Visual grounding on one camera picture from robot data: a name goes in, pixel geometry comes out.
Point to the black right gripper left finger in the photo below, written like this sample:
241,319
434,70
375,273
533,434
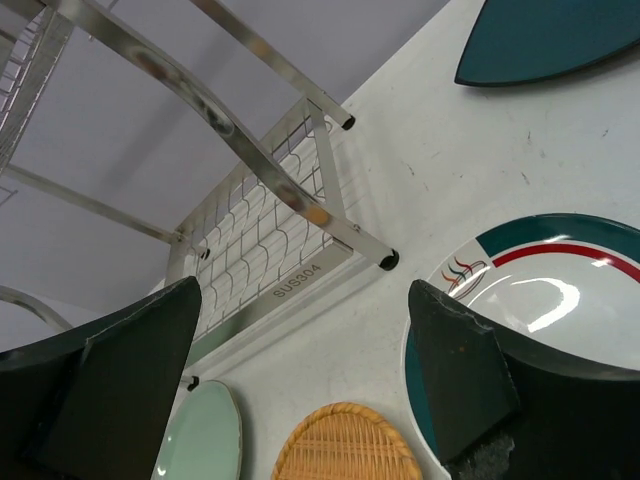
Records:
94,402

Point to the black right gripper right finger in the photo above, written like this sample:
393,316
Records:
505,406

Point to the woven bamboo round plate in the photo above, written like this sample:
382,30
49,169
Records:
345,440

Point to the dark teal square plate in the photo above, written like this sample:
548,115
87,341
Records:
521,42

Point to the stainless steel dish rack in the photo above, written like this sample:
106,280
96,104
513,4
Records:
270,229

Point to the light green floral plate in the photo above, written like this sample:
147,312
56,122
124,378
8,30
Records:
203,440

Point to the white plate teal red rim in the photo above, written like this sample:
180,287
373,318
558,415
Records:
567,280

